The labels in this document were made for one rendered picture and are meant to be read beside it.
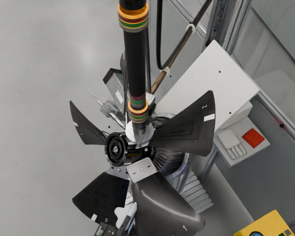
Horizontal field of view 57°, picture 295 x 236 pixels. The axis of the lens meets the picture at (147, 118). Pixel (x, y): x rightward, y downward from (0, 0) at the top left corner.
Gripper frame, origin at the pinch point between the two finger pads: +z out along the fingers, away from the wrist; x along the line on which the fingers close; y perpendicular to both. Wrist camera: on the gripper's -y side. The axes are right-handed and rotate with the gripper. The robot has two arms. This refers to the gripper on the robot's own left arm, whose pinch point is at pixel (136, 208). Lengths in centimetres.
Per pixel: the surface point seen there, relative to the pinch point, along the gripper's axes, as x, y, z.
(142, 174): -1.4, 3.0, 10.4
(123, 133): -9.3, 13.0, 18.4
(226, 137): 32, -17, 54
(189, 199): 111, -6, 43
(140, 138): -29.4, -0.5, 9.6
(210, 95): -21.9, -10.5, 34.2
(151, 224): 1.1, -6.1, -2.4
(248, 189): 95, -40, 60
